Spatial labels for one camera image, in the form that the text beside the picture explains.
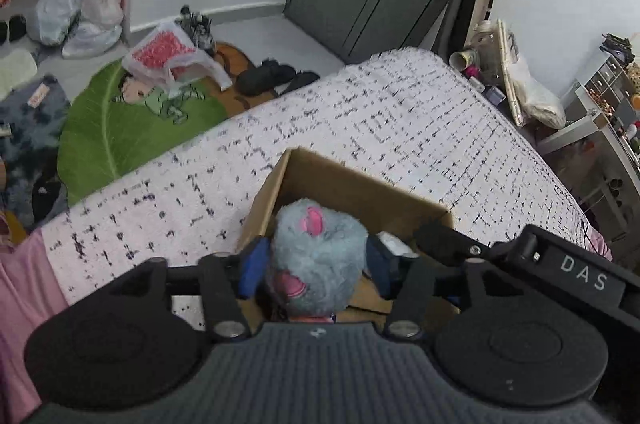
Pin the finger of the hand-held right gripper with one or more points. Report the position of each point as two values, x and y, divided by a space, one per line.
450 240

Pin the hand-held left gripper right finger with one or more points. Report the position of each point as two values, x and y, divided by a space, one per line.
382 265

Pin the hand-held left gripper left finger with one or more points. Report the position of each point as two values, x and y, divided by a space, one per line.
253 266

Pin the clear plastic packet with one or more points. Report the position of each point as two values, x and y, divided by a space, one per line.
395 244

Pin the grey pink plush toy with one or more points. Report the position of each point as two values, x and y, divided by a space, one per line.
317 259

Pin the brown cardboard box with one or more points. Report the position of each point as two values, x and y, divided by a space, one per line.
350 189

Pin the white black patterned blanket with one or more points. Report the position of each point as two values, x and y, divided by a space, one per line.
400 129

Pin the white desk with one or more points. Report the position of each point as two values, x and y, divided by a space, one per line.
600 144

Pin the paper cup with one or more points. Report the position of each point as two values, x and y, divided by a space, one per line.
461 59

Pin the black slippers pair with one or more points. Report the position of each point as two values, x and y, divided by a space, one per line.
275 77

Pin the glass jar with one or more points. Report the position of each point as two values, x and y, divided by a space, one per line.
486 49

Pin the grey mini drawer organiser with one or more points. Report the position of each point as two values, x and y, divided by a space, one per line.
607 77

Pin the green leaf rug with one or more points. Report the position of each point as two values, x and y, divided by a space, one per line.
110 124

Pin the brown round mat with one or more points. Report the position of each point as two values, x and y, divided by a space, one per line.
240 64

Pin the pink bedsheet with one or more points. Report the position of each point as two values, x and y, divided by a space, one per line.
25 304

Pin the red white plastic bag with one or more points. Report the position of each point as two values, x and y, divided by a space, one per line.
165 52

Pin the black sneakers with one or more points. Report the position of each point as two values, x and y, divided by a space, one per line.
197 27

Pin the blue tie-dye rug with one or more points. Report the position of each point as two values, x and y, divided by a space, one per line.
30 134

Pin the cream fluffy mat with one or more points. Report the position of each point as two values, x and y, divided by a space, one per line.
15 72

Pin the white plastic bags pile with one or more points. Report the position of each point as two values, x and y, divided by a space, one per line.
75 4

